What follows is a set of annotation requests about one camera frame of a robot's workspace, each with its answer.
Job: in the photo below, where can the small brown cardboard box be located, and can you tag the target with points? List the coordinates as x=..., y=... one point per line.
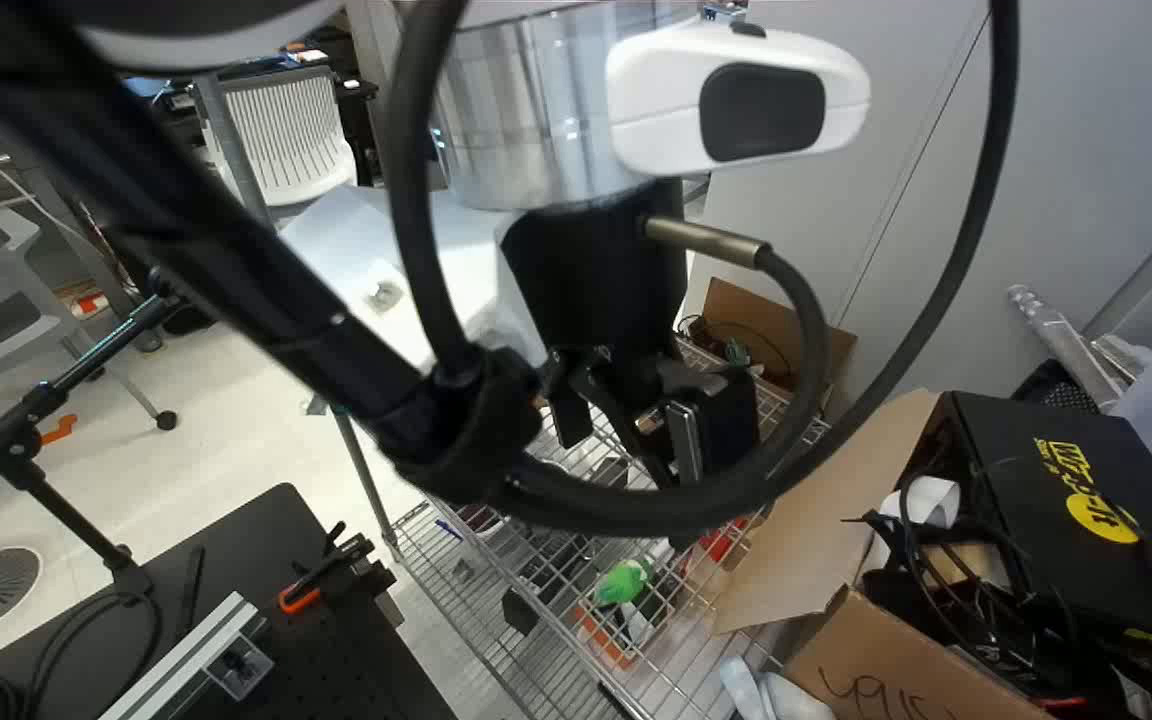
x=771, y=327

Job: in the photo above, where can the grey mesh office chair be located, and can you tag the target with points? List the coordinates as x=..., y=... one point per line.
x=279, y=134

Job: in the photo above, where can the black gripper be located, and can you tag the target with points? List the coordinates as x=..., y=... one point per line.
x=603, y=280

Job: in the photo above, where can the black articulated camera stand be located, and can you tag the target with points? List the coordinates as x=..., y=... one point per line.
x=30, y=443

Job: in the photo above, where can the aluminium extrusion rail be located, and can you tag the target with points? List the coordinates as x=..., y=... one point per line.
x=189, y=662

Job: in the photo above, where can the open brown cardboard box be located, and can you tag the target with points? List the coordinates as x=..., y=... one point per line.
x=800, y=533

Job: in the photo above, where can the black bag with yellow logo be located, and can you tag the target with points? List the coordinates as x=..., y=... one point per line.
x=1082, y=505

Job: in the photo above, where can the bundle of metal rods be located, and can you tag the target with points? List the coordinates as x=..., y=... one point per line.
x=1056, y=332

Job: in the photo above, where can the white plastic bag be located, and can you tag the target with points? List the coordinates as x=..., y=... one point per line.
x=756, y=692

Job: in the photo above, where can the orange packet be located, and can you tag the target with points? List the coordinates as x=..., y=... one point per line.
x=603, y=644

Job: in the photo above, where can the green plushy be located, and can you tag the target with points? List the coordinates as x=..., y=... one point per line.
x=621, y=585

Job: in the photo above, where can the orange and black clamp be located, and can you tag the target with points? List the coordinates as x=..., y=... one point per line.
x=316, y=581

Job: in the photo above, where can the red packet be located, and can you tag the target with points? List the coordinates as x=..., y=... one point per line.
x=726, y=543

